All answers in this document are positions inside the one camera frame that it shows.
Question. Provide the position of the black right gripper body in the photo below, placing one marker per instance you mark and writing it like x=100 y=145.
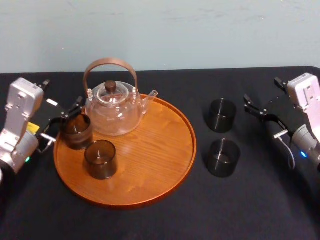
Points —
x=281 y=112

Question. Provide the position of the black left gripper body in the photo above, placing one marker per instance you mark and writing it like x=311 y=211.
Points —
x=48 y=113

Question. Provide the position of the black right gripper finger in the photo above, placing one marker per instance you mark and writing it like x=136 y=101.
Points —
x=255 y=107
x=281 y=84

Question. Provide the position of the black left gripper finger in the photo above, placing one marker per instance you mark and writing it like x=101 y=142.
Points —
x=73 y=108
x=45 y=85

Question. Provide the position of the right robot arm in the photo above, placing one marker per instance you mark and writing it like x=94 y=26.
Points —
x=306 y=120

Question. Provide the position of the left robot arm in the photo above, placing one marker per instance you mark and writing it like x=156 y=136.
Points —
x=17 y=120

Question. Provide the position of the round wooden tray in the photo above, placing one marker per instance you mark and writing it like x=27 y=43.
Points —
x=150 y=165

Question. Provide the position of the smoky glass cup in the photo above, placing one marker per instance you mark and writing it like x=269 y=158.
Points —
x=223 y=160
x=222 y=117
x=100 y=162
x=75 y=136

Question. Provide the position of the glass lid with brown knob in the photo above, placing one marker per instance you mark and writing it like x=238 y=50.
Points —
x=110 y=93

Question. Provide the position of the black tablecloth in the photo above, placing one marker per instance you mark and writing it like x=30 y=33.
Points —
x=160 y=220

